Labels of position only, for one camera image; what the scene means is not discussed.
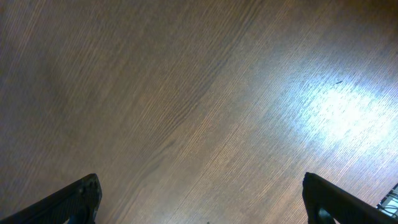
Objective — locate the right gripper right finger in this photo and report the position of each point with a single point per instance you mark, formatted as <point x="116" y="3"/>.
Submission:
<point x="327" y="203"/>

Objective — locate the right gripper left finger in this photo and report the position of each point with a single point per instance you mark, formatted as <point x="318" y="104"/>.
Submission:
<point x="75" y="203"/>

